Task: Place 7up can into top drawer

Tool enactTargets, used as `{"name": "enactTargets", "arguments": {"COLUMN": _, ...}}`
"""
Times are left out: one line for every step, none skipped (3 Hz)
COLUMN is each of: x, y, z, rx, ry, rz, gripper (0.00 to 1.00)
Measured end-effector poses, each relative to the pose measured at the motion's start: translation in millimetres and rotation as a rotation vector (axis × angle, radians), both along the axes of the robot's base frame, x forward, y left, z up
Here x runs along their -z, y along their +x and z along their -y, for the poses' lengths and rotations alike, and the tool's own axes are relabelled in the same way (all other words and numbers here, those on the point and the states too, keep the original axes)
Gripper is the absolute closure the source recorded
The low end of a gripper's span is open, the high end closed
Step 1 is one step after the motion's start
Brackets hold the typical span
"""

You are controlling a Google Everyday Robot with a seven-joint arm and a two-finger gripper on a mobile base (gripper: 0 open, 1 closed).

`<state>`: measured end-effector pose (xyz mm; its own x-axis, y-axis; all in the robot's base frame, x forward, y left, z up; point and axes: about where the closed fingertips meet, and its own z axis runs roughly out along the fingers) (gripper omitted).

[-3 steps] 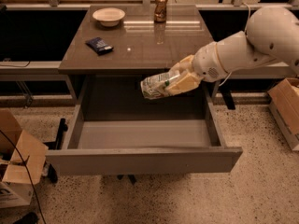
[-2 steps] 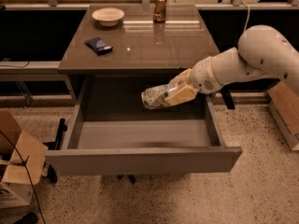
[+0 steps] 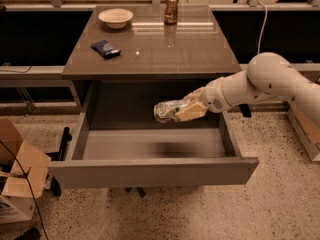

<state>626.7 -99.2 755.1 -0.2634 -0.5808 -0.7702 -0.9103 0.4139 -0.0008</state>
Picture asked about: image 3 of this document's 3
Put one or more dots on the cardboard box at right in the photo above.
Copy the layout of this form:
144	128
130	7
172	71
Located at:
307	132

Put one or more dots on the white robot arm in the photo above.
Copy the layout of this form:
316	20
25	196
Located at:
267	75

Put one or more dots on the open cardboard box left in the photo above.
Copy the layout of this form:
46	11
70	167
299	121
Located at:
24	170

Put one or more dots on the dark blue snack packet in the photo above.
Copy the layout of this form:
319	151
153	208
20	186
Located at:
105	49

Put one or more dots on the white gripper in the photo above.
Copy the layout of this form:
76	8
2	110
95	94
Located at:
214	96

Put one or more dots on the open grey top drawer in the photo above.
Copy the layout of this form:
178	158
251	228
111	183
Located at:
118	143

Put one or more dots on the black stand left of drawer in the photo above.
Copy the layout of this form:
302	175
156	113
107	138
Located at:
59	155

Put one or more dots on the upright golden brown can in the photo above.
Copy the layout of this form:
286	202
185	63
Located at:
171	12

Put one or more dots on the grey cabinet with glossy top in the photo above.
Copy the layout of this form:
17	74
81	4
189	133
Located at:
158	62

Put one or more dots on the white ceramic bowl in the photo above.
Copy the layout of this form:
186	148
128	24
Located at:
115	18

